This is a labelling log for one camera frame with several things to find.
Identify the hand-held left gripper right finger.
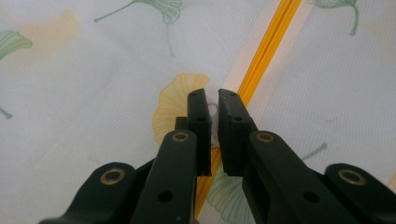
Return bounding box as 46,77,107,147
217,88,360,224

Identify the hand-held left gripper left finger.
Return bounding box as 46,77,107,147
130,88,213,224

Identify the leaf-print mesh zipper pouch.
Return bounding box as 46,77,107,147
0,0,396,224

